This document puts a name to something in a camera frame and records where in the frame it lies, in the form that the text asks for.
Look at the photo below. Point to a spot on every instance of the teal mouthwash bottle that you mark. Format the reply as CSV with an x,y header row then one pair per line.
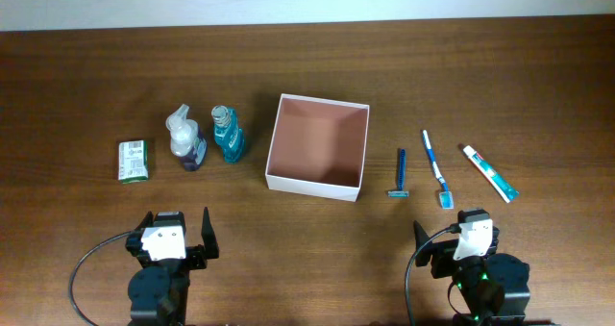
x,y
227,133

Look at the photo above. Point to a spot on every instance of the white open cardboard box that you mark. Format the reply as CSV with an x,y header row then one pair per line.
x,y
318,147

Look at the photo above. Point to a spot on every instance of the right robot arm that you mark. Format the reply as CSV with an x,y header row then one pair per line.
x,y
494,286

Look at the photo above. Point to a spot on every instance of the blue white toothbrush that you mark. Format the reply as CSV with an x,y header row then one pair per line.
x,y
445,196

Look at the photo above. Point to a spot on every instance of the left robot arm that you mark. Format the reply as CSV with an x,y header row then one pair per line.
x,y
159,290

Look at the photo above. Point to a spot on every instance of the blue disposable razor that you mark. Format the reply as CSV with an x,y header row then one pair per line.
x,y
399,191

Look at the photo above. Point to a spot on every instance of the white teal toothpaste tube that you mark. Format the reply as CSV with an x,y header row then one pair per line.
x,y
495,179

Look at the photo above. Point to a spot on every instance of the green white soap box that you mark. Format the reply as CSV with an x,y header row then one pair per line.
x,y
132,161

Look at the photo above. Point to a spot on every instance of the clear purple spray bottle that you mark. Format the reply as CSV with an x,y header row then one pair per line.
x,y
187,141

